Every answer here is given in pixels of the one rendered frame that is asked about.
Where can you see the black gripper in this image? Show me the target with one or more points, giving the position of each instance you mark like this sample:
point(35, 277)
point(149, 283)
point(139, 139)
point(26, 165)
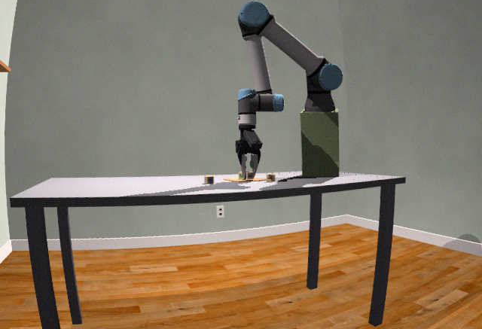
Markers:
point(242, 148)

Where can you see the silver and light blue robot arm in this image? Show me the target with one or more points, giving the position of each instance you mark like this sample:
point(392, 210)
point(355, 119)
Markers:
point(320, 72)

